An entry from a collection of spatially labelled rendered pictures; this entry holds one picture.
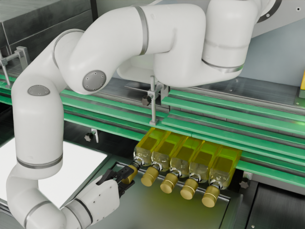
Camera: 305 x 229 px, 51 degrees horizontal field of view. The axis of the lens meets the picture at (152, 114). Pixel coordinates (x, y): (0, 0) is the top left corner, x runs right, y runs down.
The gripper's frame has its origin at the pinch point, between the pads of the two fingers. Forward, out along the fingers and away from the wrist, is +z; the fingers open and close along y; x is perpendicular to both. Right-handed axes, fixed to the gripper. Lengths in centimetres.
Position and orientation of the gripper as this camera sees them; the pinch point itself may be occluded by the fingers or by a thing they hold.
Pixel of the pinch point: (125, 177)
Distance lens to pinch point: 90.7
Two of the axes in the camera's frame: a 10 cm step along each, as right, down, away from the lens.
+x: -7.5, -3.5, 5.6
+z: 6.6, -4.3, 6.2
